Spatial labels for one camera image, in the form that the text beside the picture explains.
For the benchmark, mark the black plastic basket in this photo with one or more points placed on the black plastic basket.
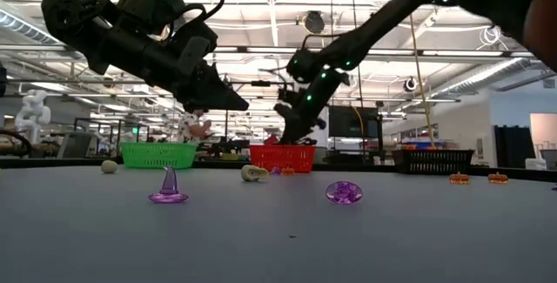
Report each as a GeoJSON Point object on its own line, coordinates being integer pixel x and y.
{"type": "Point", "coordinates": [433, 162]}

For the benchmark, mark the red plastic basket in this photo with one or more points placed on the red plastic basket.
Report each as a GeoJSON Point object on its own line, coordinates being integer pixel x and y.
{"type": "Point", "coordinates": [283, 157]}

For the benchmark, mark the black workbench equipment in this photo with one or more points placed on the black workbench equipment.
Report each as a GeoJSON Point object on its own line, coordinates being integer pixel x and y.
{"type": "Point", "coordinates": [222, 148]}

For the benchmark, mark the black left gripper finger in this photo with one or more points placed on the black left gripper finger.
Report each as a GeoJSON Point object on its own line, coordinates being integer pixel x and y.
{"type": "Point", "coordinates": [213, 96]}

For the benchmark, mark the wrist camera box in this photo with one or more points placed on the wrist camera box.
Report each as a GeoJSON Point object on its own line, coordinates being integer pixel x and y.
{"type": "Point", "coordinates": [193, 54]}
{"type": "Point", "coordinates": [288, 96]}

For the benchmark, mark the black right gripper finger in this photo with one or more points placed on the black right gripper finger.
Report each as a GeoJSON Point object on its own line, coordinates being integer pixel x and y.
{"type": "Point", "coordinates": [296, 128]}

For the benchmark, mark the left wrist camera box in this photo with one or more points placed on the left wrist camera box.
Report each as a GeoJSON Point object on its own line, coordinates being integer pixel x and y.
{"type": "Point", "coordinates": [193, 54]}

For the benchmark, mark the black table frame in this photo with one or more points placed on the black table frame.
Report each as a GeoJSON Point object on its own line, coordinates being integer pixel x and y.
{"type": "Point", "coordinates": [56, 162]}

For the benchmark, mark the white robot figure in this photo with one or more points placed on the white robot figure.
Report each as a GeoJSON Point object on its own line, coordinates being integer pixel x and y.
{"type": "Point", "coordinates": [32, 111]}

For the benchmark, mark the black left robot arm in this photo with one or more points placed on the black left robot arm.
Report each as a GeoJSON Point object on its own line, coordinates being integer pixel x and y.
{"type": "Point", "coordinates": [65, 13]}

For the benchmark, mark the grey box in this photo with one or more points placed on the grey box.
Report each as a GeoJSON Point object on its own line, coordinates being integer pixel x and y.
{"type": "Point", "coordinates": [78, 146]}

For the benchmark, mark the black metal frame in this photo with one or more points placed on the black metal frame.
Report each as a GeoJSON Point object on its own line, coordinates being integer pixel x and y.
{"type": "Point", "coordinates": [111, 119]}
{"type": "Point", "coordinates": [261, 83]}

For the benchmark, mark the black monitor screen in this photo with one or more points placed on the black monitor screen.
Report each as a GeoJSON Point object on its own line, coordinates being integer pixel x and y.
{"type": "Point", "coordinates": [352, 122]}

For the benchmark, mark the blue storage bins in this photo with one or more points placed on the blue storage bins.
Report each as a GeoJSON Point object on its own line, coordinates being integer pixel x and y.
{"type": "Point", "coordinates": [418, 144]}

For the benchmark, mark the green plastic basket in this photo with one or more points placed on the green plastic basket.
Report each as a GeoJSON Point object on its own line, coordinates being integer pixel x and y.
{"type": "Point", "coordinates": [159, 156]}

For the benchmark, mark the white container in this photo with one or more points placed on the white container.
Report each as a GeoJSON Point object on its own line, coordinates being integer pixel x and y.
{"type": "Point", "coordinates": [535, 164]}

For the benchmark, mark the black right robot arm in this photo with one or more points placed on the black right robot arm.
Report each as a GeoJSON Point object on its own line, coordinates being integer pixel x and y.
{"type": "Point", "coordinates": [378, 26]}

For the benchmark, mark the cream plastic skull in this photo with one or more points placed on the cream plastic skull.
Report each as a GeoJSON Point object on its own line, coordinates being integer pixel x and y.
{"type": "Point", "coordinates": [109, 166]}
{"type": "Point", "coordinates": [252, 173]}

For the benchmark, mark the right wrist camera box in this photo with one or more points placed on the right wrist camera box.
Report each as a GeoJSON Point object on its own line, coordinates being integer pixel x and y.
{"type": "Point", "coordinates": [288, 96]}

